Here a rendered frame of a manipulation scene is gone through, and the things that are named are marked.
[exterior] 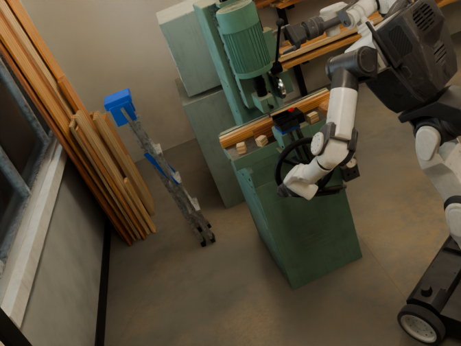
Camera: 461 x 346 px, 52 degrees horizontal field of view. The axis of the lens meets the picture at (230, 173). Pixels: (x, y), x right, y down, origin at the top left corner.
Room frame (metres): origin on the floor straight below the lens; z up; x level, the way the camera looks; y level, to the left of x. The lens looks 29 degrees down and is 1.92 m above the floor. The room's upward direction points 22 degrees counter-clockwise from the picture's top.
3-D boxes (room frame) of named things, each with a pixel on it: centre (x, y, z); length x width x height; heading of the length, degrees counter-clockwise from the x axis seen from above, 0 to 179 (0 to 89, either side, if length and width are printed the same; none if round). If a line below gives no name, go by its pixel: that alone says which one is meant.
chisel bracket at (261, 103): (2.14, -0.28, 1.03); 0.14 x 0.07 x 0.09; 6
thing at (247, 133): (2.13, -0.34, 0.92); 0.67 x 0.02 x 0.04; 96
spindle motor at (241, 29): (2.12, -0.28, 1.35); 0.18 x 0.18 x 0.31
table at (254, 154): (2.02, -0.32, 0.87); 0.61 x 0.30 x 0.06; 96
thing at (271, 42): (2.35, -0.41, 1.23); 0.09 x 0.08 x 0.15; 6
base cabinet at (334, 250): (2.24, -0.27, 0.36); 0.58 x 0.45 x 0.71; 6
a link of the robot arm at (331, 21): (2.04, -0.64, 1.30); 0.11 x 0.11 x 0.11; 5
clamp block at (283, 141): (1.93, -0.33, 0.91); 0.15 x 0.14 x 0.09; 96
